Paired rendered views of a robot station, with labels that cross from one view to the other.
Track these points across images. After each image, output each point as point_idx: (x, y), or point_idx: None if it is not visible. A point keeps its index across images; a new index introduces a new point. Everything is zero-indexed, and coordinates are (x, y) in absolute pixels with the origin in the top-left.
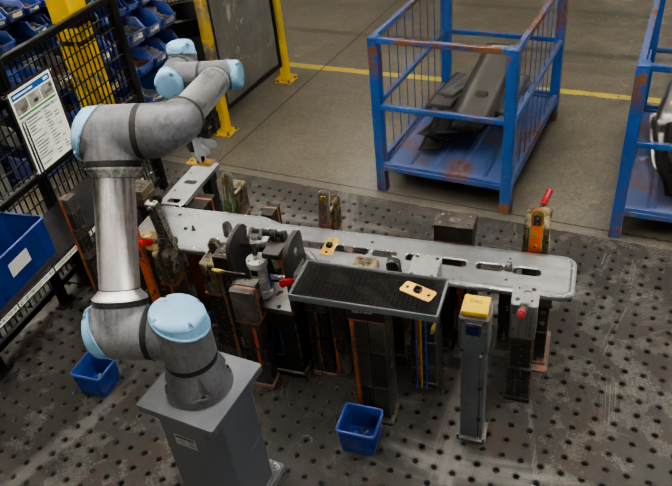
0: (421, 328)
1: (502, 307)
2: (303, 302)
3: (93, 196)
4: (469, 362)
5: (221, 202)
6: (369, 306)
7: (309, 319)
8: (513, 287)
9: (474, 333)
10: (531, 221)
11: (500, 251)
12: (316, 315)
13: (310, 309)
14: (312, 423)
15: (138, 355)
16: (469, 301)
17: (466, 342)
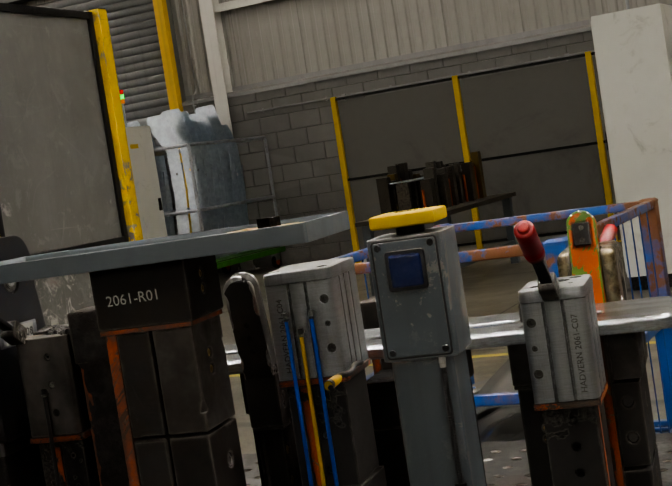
0: (321, 444)
1: (534, 432)
2: (38, 450)
3: None
4: (419, 398)
5: None
6: (141, 245)
7: (46, 476)
8: (526, 284)
9: (410, 277)
10: (569, 239)
11: (510, 313)
12: (61, 457)
13: (44, 434)
14: None
15: None
16: (391, 213)
17: (398, 322)
